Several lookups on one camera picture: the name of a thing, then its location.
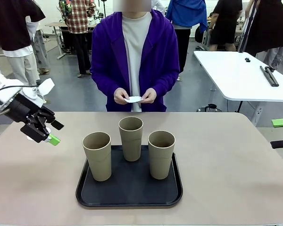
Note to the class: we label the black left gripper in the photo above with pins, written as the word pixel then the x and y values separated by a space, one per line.
pixel 22 108

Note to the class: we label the person's left forearm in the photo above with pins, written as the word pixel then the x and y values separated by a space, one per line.
pixel 166 81

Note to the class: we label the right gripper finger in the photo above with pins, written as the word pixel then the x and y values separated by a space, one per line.
pixel 280 144
pixel 279 123

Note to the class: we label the grey background desk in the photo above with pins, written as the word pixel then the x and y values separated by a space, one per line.
pixel 56 24

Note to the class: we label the person in black shorts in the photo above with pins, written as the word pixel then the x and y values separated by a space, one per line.
pixel 226 21

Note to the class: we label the black plastic tray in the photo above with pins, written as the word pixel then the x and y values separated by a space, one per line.
pixel 132 188

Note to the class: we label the person in blue jacket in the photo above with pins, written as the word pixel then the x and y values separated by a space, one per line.
pixel 186 14

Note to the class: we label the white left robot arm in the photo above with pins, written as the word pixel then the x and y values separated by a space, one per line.
pixel 0 82

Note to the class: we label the white table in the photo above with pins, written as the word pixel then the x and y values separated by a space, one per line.
pixel 238 77

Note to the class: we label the black folded tripod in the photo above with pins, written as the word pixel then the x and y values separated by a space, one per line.
pixel 270 76

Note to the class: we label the person in purple hoodie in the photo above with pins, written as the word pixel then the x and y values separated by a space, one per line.
pixel 108 58

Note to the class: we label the person in grey trousers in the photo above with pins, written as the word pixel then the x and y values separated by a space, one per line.
pixel 41 47

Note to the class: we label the person's right hand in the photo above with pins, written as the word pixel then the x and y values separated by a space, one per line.
pixel 120 95

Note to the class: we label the black slanted stand pole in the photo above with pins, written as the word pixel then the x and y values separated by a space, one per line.
pixel 246 30

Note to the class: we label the small black clip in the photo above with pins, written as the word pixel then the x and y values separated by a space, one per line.
pixel 247 59

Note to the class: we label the person's right forearm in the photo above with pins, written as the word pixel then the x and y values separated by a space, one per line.
pixel 101 81

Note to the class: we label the tall tan cup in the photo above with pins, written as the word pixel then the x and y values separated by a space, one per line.
pixel 130 146
pixel 160 162
pixel 99 160

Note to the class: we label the person in black coat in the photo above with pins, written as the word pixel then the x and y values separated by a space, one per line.
pixel 266 30

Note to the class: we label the person in plaid shirt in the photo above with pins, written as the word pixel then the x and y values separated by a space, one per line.
pixel 80 18

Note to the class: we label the person in black shirt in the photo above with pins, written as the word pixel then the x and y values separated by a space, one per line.
pixel 11 28

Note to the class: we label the person's left hand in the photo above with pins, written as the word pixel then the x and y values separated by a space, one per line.
pixel 151 95

